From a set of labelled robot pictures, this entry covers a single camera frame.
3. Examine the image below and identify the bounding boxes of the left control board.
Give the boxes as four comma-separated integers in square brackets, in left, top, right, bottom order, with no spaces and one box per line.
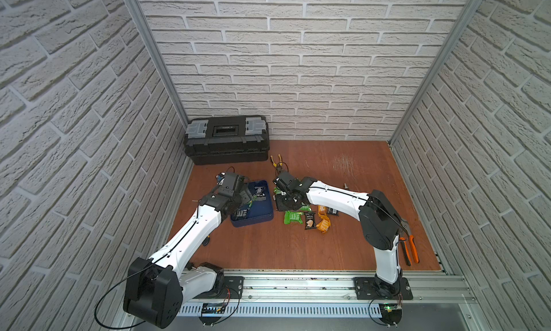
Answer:
[199,302,228,326]

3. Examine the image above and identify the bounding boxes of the black cookie packet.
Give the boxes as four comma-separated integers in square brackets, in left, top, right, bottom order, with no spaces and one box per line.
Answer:
[304,212,317,230]
[327,208,339,216]

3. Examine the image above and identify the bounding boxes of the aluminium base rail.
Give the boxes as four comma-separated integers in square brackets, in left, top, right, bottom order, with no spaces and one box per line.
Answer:
[179,269,476,318]

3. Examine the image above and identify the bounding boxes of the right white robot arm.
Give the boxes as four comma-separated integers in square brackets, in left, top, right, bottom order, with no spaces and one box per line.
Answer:
[273,173,408,288]

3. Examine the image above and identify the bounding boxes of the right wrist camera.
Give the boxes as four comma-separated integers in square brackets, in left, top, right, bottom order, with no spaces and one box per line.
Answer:
[273,171,301,194]

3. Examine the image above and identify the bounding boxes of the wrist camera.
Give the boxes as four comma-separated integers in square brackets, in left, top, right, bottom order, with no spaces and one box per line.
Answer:
[273,171,301,194]
[216,172,245,194]

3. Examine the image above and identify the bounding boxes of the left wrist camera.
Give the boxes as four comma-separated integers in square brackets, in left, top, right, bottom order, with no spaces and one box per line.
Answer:
[216,172,245,194]

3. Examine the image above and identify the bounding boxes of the black plastic toolbox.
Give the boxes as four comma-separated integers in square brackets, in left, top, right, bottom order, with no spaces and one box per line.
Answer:
[184,115,270,166]

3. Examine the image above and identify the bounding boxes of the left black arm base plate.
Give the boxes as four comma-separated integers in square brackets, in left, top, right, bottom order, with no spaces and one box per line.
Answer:
[197,276,245,300]

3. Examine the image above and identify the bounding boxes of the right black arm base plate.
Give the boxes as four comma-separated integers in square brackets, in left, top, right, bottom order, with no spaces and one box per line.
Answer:
[353,276,413,301]

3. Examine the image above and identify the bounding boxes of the dark blue storage box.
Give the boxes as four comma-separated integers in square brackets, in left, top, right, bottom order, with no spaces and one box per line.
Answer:
[230,180,273,228]

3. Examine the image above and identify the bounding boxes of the control board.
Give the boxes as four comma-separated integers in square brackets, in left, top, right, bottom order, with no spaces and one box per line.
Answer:
[379,304,403,327]
[199,302,228,326]

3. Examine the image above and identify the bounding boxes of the orange handled pliers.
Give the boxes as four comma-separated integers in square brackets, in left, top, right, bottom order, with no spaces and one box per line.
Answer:
[399,219,420,266]

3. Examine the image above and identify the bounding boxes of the right control board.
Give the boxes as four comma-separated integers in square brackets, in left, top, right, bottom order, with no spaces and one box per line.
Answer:
[379,304,403,327]

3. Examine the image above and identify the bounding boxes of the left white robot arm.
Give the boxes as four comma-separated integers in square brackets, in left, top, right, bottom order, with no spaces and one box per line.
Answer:
[123,173,252,329]

